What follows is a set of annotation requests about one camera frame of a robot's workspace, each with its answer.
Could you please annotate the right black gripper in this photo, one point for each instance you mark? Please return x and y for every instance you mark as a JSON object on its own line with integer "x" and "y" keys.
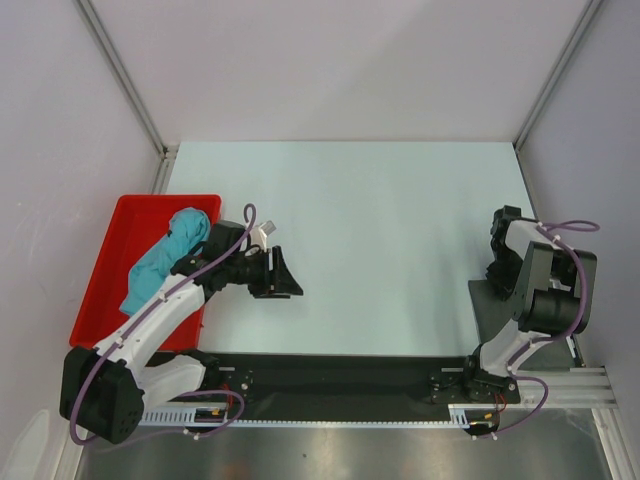
{"x": 499, "y": 281}

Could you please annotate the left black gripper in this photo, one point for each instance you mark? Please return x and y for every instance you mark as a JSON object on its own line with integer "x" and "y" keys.
{"x": 274, "y": 283}

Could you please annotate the dark grey t-shirt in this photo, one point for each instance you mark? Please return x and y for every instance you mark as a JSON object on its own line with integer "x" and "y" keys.
{"x": 492, "y": 313}

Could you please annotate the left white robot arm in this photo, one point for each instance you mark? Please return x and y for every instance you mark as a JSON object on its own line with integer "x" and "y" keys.
{"x": 106, "y": 389}

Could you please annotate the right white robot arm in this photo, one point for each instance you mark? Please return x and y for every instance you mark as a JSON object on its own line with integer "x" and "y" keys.
{"x": 536, "y": 291}

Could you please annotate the teal t-shirt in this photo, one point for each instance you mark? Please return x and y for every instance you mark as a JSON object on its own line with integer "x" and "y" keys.
{"x": 186, "y": 229}

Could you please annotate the red plastic bin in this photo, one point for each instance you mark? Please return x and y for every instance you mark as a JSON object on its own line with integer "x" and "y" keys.
{"x": 137, "y": 223}

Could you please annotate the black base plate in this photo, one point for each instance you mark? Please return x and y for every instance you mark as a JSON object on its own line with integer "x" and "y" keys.
{"x": 350, "y": 389}

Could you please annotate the aluminium frame rail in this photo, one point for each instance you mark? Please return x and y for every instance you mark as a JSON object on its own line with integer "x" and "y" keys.
{"x": 576, "y": 388}

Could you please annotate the grey slotted cable duct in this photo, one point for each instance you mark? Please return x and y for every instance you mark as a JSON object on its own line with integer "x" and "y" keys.
{"x": 181, "y": 416}

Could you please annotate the left aluminium corner post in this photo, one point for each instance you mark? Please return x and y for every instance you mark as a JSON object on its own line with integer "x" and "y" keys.
{"x": 118, "y": 69}

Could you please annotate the aluminium corner post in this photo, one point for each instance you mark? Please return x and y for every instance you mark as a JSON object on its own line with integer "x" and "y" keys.
{"x": 568, "y": 52}
{"x": 118, "y": 69}

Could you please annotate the right aluminium corner post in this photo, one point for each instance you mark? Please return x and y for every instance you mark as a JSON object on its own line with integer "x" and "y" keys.
{"x": 568, "y": 52}

